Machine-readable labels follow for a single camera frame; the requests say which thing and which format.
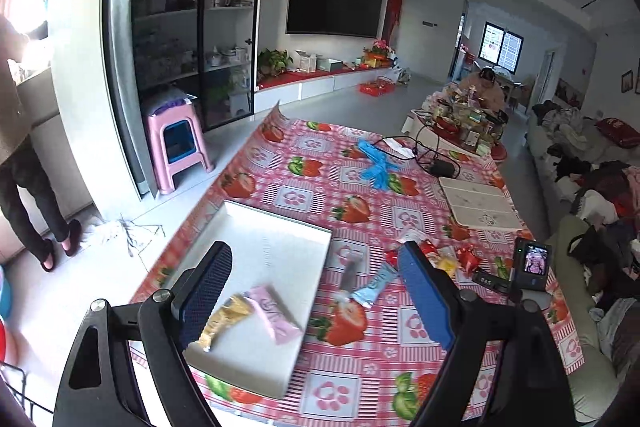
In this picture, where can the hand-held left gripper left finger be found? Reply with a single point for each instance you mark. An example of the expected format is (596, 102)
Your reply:
(205, 297)

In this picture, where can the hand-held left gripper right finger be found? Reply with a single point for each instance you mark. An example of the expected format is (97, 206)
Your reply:
(425, 297)

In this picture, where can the white rectangular tray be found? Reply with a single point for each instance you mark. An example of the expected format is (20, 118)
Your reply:
(280, 257)

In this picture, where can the small yellow snack packet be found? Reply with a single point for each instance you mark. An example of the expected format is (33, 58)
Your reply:
(448, 266)

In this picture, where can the grey sofa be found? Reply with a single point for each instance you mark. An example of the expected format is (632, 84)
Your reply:
(575, 287)

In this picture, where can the blue snack packet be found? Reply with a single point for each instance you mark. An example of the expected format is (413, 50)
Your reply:
(375, 287)

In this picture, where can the pink snack packet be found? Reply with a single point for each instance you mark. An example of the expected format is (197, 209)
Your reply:
(275, 317)

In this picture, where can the white folding board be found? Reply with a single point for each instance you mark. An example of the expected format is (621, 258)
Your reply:
(477, 204)

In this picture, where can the pile of clothes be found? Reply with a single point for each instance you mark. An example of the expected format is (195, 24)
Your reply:
(600, 187)

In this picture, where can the white mop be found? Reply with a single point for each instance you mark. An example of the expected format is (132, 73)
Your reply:
(107, 232)

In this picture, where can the black power adapter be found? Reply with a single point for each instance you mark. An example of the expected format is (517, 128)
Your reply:
(442, 168)

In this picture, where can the blue disposable gloves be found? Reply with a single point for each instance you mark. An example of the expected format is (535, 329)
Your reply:
(377, 167)

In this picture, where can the pink plastic stool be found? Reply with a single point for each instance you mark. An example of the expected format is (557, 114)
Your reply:
(175, 157)

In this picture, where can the white paper sheet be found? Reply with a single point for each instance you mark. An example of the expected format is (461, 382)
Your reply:
(400, 150)

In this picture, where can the strawberry print tablecloth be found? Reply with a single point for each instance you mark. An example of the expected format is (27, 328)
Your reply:
(320, 187)

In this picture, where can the red pillow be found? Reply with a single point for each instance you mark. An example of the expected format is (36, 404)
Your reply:
(615, 132)

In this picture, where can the low table with groceries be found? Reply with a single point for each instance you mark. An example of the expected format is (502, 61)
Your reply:
(460, 122)

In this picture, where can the purple patterned cloth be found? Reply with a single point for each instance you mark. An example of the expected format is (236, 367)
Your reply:
(167, 102)

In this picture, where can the red basket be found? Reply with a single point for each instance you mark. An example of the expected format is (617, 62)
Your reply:
(376, 88)

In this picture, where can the black framed window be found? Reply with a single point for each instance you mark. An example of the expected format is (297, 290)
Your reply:
(500, 46)

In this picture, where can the white plastic bag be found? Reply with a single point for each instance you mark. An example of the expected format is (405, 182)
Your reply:
(401, 76)

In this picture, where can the white low television bench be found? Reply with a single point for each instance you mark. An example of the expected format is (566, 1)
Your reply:
(320, 84)

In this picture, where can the green potted plant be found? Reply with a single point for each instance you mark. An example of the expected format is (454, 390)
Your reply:
(274, 62)

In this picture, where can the pink flower pot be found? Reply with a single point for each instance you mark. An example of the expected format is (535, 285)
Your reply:
(378, 52)

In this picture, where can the grey box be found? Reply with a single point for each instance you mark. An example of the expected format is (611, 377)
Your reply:
(330, 66)

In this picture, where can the clear plastic box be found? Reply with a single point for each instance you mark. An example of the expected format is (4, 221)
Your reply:
(306, 62)

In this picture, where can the glass display cabinet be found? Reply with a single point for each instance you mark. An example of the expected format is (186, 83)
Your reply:
(190, 22)

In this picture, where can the wide wall picture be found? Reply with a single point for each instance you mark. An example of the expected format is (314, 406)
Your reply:
(569, 93)

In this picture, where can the small picture frame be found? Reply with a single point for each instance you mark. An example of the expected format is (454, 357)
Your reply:
(627, 82)

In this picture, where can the red wall hanging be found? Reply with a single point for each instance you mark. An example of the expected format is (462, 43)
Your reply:
(396, 7)

